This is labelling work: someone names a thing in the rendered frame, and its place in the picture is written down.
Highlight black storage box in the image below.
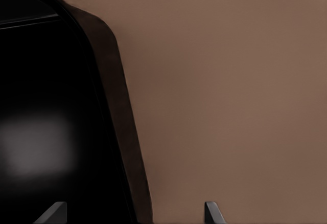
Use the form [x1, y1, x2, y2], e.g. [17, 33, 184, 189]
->
[0, 0, 138, 224]

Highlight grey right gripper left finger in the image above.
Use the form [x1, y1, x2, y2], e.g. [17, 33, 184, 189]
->
[33, 201, 67, 224]

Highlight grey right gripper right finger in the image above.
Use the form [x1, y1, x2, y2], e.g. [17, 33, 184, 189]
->
[204, 201, 227, 224]

